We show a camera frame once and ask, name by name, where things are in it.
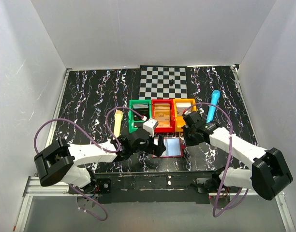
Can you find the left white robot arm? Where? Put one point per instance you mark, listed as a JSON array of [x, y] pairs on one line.
[[62, 162]]

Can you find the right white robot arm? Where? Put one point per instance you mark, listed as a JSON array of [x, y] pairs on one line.
[[267, 172]]

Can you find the yellow plastic bin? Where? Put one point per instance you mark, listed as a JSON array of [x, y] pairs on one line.
[[179, 121]]

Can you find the dark cards in green bin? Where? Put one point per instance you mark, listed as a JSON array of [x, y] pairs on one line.
[[142, 108]]

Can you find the cream toy microphone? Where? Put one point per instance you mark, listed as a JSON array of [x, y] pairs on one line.
[[117, 123]]

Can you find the white cards in yellow bin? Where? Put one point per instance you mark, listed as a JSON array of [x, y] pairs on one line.
[[181, 107]]

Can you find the green plastic bin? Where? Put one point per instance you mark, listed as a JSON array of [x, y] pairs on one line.
[[134, 120]]

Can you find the red plastic bin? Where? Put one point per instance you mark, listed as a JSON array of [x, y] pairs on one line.
[[172, 121]]

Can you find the red leather card holder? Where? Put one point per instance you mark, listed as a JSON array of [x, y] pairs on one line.
[[174, 148]]

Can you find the blue toy microphone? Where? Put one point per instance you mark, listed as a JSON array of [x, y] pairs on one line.
[[214, 101]]

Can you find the checkered chessboard mat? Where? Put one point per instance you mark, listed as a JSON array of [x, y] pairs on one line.
[[154, 82]]

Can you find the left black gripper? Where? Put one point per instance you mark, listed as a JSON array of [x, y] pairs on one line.
[[157, 150]]

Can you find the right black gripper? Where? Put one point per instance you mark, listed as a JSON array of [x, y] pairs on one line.
[[188, 142]]

